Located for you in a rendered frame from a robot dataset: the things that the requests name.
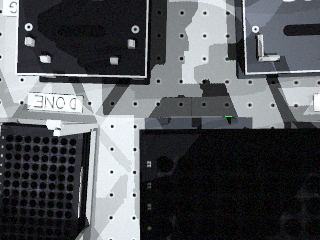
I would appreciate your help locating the black regrip nest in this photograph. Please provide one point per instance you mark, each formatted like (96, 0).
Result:
(84, 41)

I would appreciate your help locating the dark grey rectangular nest plate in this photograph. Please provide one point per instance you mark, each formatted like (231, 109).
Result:
(277, 38)

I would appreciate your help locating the grey perforated breadboard table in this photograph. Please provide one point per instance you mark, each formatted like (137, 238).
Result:
(193, 72)

